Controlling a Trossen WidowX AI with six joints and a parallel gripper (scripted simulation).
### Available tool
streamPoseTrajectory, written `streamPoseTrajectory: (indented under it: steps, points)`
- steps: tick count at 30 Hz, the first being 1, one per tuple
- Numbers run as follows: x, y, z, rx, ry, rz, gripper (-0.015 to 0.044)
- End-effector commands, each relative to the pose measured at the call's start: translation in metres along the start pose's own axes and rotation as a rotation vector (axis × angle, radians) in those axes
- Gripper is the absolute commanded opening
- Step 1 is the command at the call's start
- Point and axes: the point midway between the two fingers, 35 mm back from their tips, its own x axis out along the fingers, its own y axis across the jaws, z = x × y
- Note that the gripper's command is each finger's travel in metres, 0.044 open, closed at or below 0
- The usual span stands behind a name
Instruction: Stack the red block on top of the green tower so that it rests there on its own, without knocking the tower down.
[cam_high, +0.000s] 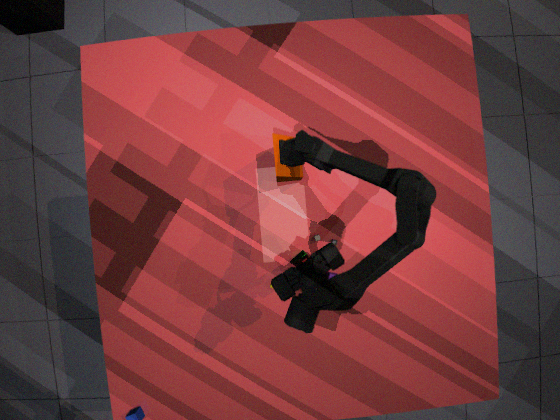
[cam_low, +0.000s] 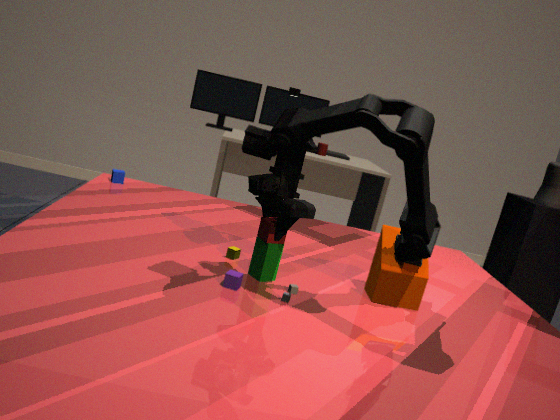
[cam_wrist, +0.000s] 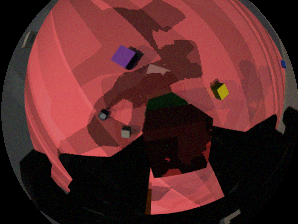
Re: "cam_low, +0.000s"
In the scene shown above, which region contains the purple cube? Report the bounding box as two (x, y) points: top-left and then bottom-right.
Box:
(222, 270), (244, 291)

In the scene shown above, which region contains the small blue block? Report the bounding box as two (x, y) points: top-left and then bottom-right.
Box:
(111, 169), (125, 184)

